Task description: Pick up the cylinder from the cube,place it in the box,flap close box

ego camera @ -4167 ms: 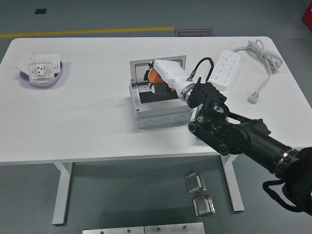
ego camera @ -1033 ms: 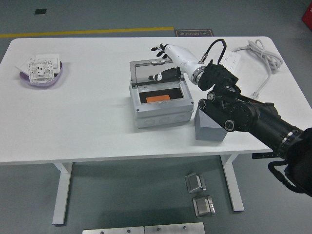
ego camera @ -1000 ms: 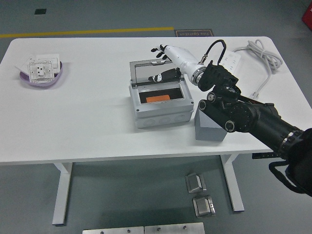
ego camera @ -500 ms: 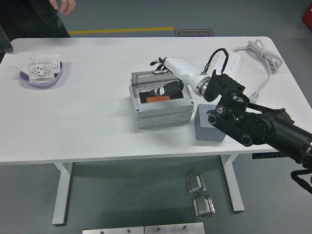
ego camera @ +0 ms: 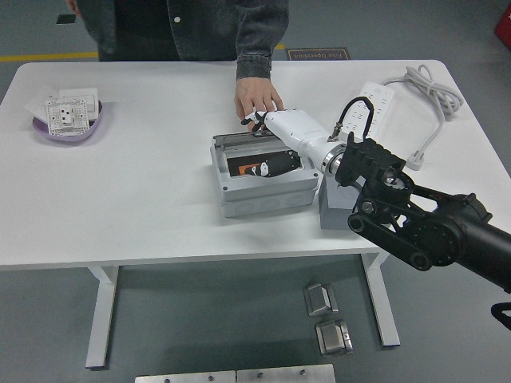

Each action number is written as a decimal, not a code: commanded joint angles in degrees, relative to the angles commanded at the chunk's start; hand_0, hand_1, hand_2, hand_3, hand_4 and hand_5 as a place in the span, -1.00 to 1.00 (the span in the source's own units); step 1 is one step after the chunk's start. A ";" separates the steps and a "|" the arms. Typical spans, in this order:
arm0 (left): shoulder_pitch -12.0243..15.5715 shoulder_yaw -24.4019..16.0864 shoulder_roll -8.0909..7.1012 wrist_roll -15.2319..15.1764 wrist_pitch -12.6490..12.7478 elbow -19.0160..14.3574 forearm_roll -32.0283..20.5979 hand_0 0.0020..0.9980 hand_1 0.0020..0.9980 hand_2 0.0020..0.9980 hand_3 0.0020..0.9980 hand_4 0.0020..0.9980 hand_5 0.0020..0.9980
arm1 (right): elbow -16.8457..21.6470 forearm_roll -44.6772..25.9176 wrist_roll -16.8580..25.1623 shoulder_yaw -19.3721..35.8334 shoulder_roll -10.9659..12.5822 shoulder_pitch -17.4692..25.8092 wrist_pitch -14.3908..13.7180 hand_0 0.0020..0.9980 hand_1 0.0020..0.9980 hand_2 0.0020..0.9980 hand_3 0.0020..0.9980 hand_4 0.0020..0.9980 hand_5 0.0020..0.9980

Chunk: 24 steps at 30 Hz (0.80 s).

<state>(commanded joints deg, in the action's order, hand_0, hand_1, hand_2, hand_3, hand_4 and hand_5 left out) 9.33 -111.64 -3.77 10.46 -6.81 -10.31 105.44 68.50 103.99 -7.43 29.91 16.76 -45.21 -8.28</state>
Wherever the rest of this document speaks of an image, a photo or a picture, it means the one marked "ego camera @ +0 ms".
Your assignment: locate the white power cord with plug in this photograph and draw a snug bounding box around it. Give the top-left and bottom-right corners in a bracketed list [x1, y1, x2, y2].
[381, 65, 465, 172]

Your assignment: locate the person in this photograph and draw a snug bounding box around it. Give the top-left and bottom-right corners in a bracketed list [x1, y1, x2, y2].
[75, 0, 244, 63]

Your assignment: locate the white switch plate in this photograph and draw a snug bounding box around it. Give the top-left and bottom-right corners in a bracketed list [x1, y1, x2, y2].
[59, 87, 100, 120]

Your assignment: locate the grey plastic junction box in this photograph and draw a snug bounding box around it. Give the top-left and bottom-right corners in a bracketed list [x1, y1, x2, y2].
[210, 133, 320, 219]

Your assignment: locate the white printed socket panel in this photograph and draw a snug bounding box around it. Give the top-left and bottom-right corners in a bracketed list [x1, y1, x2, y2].
[46, 97, 89, 136]

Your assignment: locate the person's left hand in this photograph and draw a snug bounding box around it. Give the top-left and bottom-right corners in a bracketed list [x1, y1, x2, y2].
[233, 77, 285, 120]

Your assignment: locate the white table leg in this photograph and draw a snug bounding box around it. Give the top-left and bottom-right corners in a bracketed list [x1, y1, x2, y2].
[361, 253, 401, 347]
[85, 265, 121, 369]

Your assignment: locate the robot right hand white shell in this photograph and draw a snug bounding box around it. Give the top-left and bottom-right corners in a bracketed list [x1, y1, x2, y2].
[239, 109, 340, 180]

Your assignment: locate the red object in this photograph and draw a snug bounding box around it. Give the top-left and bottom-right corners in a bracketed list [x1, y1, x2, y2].
[493, 7, 511, 41]

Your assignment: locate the yellow floor tape line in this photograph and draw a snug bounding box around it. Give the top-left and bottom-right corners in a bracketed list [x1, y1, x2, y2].
[0, 42, 287, 64]

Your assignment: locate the grey metal plate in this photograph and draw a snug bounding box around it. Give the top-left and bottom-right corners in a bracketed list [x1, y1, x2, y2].
[134, 370, 236, 383]
[236, 363, 336, 383]

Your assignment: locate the dark floor sign with lettering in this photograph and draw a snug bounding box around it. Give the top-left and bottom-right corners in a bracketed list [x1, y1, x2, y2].
[285, 47, 351, 61]

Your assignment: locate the grey cube with round hole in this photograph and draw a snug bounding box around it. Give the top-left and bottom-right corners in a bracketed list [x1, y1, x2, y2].
[318, 175, 360, 231]

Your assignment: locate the metal hinge bracket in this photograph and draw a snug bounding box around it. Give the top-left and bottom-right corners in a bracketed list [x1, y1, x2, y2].
[302, 282, 339, 318]
[315, 318, 355, 356]

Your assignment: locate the transparent hinged box lid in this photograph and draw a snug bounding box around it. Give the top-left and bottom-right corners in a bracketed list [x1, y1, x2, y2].
[212, 130, 283, 151]

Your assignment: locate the white card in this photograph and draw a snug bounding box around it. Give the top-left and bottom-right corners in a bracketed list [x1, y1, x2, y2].
[23, 85, 61, 120]

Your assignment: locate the purple bowl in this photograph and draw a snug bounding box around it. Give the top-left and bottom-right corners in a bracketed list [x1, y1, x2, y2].
[31, 99, 105, 141]

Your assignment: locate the white power strip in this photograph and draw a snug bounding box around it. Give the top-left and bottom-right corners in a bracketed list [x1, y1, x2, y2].
[339, 81, 396, 139]

